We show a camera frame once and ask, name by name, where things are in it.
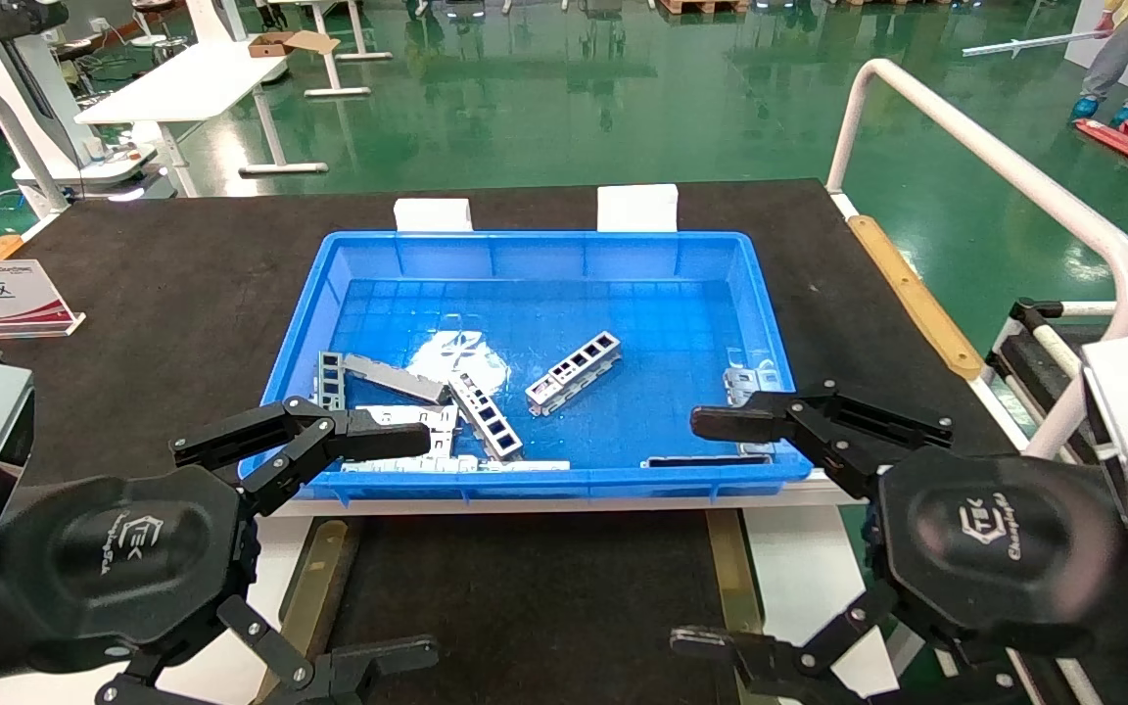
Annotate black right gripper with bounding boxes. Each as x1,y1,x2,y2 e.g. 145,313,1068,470
670,380,1125,705

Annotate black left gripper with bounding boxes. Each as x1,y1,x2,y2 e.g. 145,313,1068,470
0,396,441,705

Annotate grey perforated metal bracket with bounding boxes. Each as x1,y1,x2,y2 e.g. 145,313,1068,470
446,372,525,462
525,331,623,418

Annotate dark thin metal strip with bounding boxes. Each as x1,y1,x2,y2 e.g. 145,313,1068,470
642,452,772,469

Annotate pale perforated metal plate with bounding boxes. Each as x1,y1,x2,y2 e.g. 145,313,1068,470
353,403,461,459

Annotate long flat grey metal plate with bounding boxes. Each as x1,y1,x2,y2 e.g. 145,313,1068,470
342,352,450,405

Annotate blue plastic bin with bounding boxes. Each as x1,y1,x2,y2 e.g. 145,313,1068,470
239,230,813,503

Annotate long wooden edge strip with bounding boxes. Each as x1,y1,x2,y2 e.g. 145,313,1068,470
847,214,985,382

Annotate black table mat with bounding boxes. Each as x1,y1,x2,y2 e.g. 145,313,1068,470
0,178,1027,496

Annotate white foam block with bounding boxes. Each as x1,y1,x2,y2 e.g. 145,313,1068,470
596,184,680,234
394,198,475,234

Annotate acrylic sign with red print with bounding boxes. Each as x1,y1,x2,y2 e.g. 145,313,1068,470
0,258,86,342

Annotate white desk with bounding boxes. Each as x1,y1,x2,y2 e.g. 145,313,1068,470
260,0,395,100
74,39,330,198

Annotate open cardboard box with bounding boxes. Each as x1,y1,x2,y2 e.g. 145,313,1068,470
249,29,341,59

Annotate wooden pallet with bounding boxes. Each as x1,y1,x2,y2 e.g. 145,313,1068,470
657,0,752,17

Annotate long white pole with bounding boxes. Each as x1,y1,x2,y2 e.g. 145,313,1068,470
961,28,1109,59

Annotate small folded metal bracket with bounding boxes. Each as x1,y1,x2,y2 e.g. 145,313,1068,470
724,360,783,456

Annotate grey ladder-shaped metal bracket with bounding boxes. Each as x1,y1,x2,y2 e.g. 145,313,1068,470
314,351,348,410

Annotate black cart frame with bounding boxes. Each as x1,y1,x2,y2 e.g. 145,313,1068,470
985,297,1099,438

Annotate white tubular guard rail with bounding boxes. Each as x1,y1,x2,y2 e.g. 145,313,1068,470
824,58,1128,461

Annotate grey tubular guard rail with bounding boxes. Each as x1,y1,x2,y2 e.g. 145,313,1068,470
0,78,71,218

